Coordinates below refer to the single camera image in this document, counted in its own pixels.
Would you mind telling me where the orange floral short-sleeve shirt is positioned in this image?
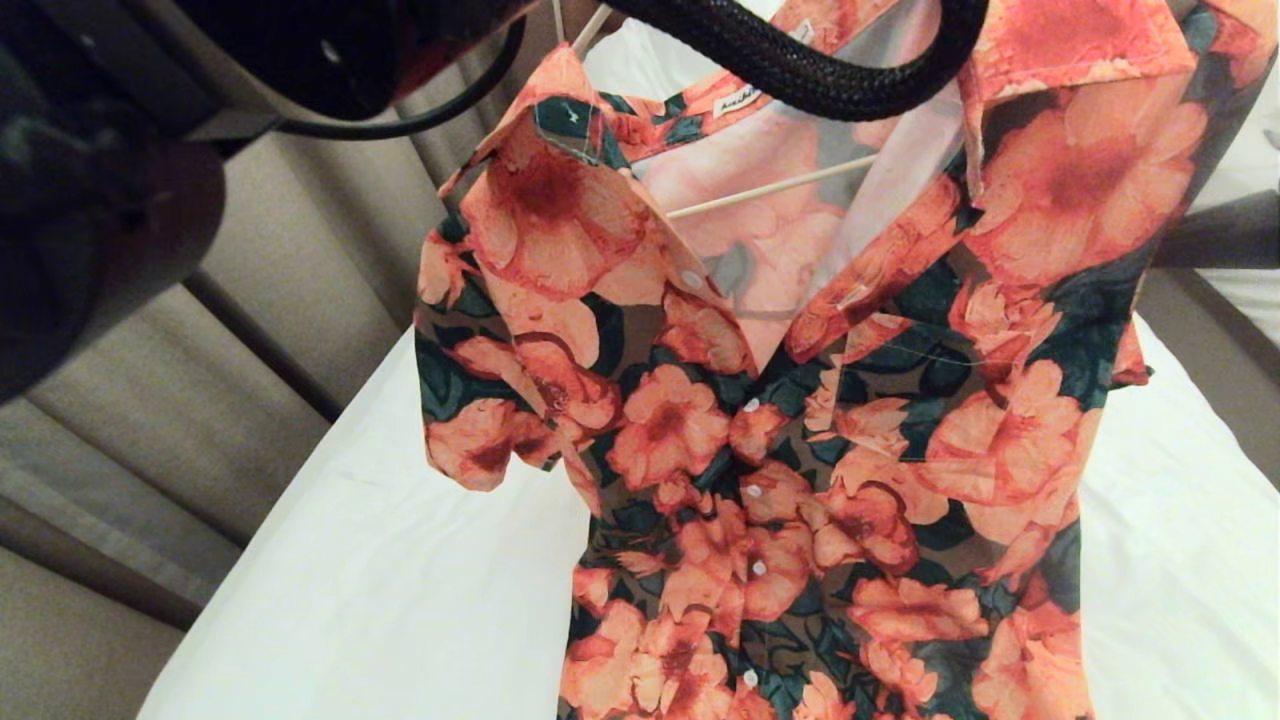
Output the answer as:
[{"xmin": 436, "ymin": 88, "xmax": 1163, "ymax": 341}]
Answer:
[{"xmin": 413, "ymin": 0, "xmax": 1280, "ymax": 720}]

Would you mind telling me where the cream wire clothes hanger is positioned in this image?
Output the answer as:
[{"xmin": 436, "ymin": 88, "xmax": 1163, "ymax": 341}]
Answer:
[{"xmin": 550, "ymin": 0, "xmax": 881, "ymax": 221}]

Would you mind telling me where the white sheeted bed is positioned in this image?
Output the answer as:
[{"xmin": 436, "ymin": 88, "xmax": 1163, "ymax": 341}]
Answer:
[
  {"xmin": 138, "ymin": 325, "xmax": 1280, "ymax": 720},
  {"xmin": 1185, "ymin": 55, "xmax": 1280, "ymax": 346}
]

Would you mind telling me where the beige curtain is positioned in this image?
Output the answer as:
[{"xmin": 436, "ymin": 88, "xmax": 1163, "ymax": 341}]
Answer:
[{"xmin": 0, "ymin": 55, "xmax": 526, "ymax": 720}]

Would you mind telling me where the black camera cable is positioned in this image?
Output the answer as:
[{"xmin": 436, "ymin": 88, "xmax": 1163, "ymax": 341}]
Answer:
[{"xmin": 275, "ymin": 15, "xmax": 529, "ymax": 143}]

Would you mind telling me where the black looped cable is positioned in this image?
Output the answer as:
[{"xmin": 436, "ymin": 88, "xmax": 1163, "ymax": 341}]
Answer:
[{"xmin": 605, "ymin": 0, "xmax": 993, "ymax": 123}]

